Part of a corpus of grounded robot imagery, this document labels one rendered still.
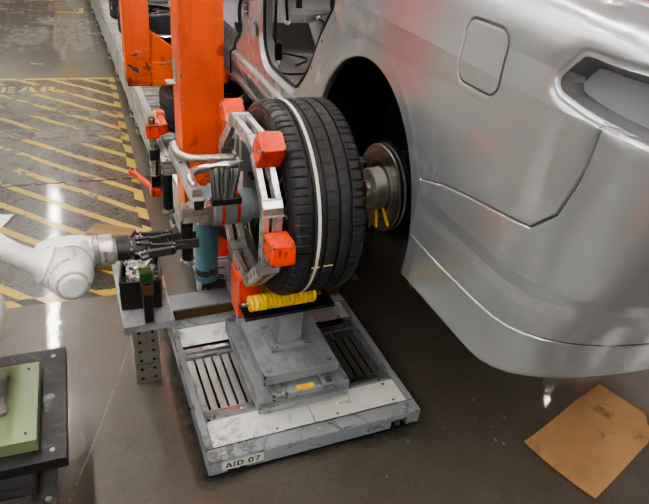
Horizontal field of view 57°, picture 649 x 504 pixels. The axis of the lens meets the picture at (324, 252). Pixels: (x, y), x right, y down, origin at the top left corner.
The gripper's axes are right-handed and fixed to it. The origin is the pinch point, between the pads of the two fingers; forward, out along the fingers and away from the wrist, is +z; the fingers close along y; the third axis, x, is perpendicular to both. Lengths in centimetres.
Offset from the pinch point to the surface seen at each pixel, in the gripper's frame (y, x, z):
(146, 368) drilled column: -30, -76, -12
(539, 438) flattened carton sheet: 45, -81, 126
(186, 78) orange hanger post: -60, 31, 13
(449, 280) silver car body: 46, 6, 63
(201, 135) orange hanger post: -60, 9, 18
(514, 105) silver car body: 54, 57, 63
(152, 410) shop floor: -14, -83, -13
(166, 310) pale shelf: -16.7, -38.1, -4.9
